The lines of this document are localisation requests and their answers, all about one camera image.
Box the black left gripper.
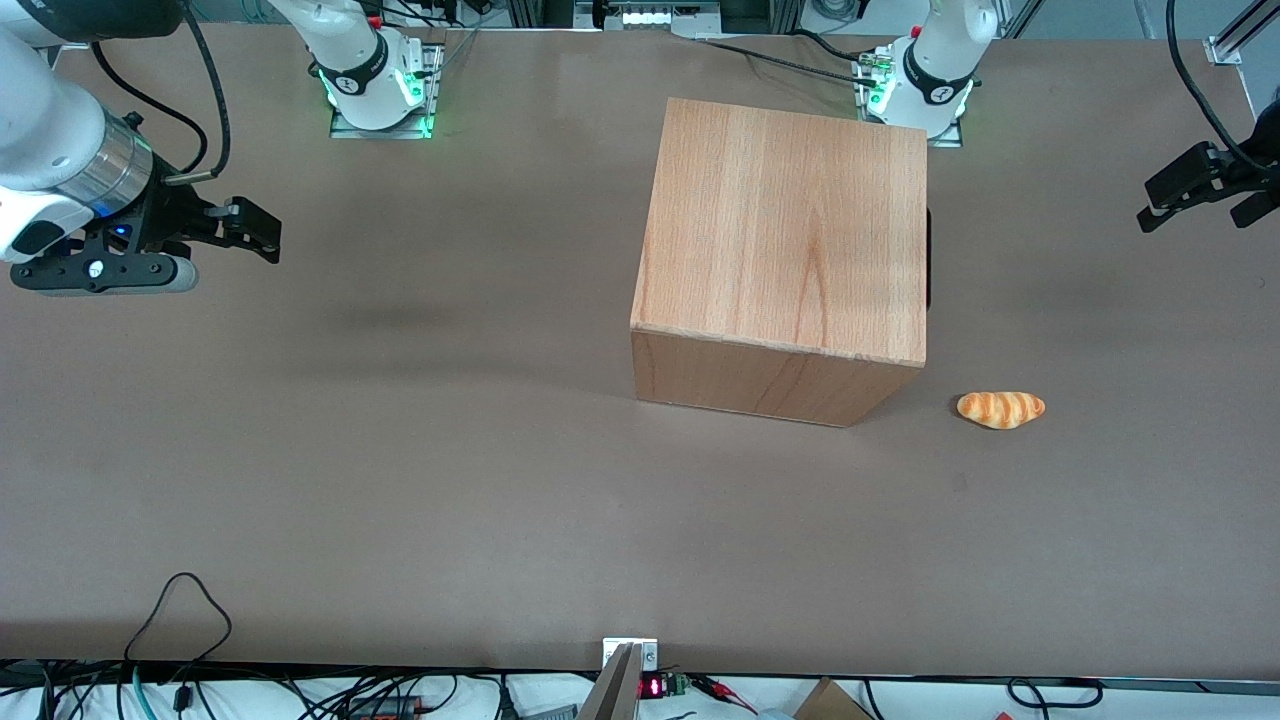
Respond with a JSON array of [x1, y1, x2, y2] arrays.
[[1137, 120, 1280, 233]]

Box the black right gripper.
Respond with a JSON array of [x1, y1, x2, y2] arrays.
[[105, 185, 282, 265]]

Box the wooden drawer cabinet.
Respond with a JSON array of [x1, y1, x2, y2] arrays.
[[630, 97, 929, 428]]

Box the orange striped bread roll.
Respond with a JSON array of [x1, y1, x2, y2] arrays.
[[957, 390, 1047, 431]]

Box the white lit power strip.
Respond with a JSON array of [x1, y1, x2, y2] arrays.
[[594, 0, 703, 32]]

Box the orange black electronic device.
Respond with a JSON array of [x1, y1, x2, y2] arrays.
[[348, 694, 423, 720]]

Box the brown cardboard piece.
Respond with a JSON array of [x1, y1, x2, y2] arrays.
[[794, 678, 877, 720]]

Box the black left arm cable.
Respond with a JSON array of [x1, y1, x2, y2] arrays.
[[1166, 0, 1271, 173]]

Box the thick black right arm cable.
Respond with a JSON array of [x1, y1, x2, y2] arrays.
[[163, 5, 233, 187]]

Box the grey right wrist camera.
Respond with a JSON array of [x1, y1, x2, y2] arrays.
[[10, 254, 199, 297]]

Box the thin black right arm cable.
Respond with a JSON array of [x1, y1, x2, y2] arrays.
[[92, 42, 209, 174]]

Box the aluminium frame corner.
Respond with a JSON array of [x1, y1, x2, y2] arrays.
[[1204, 0, 1280, 67]]

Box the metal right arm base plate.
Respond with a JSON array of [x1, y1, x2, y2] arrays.
[[330, 44, 447, 140]]

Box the black cable across table edge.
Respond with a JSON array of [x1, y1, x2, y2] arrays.
[[698, 36, 883, 85]]

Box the black flat looped cable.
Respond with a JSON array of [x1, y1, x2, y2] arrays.
[[1006, 678, 1105, 710]]

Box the silver metal bracket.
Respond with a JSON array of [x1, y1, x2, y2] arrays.
[[602, 638, 660, 672]]

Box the aluminium profile post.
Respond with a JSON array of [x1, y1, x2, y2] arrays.
[[575, 642, 642, 720]]

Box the red clip lead wires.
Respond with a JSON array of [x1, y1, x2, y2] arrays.
[[688, 674, 758, 714]]

